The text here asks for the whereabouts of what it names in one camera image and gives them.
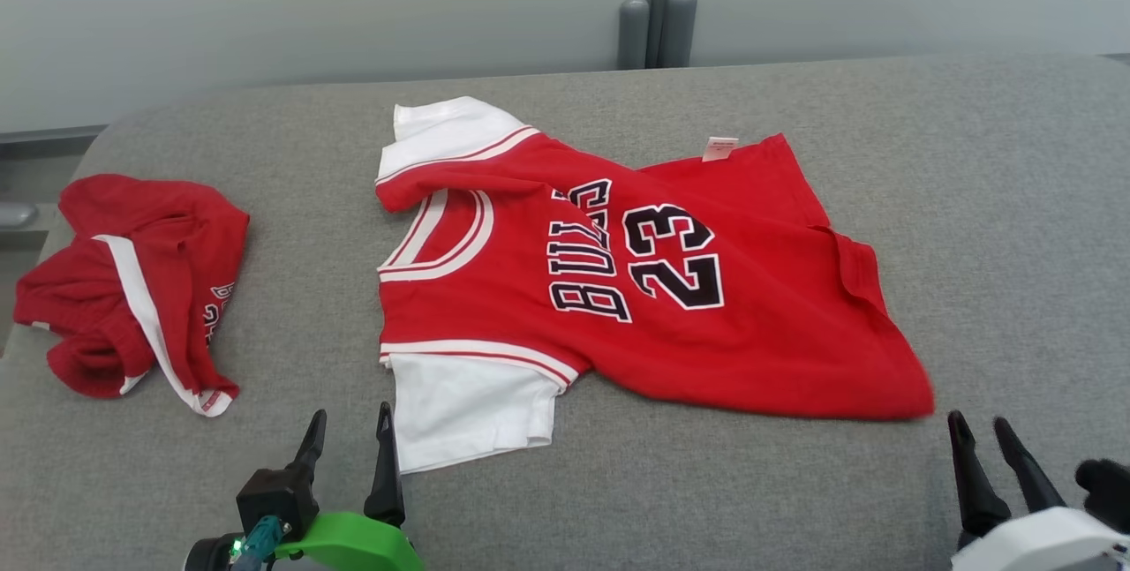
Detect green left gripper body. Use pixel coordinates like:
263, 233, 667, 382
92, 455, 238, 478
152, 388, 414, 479
274, 511, 425, 571

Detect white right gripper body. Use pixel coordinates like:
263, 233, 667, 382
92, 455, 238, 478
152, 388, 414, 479
952, 507, 1130, 571

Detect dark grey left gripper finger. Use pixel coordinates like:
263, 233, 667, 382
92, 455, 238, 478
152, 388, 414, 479
290, 409, 328, 477
364, 402, 407, 526

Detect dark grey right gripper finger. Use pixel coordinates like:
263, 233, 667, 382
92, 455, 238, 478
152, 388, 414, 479
993, 417, 1066, 515
947, 410, 1012, 547

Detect red Bulls 23 jersey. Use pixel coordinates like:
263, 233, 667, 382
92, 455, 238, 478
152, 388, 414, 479
375, 96, 935, 475

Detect red shorts with white trim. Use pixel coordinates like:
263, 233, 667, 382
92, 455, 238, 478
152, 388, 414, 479
13, 174, 251, 417

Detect teal plug with black cable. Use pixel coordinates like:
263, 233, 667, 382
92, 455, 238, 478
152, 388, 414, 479
231, 516, 288, 571

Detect grey partition post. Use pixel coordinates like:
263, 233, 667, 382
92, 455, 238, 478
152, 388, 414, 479
616, 0, 698, 71

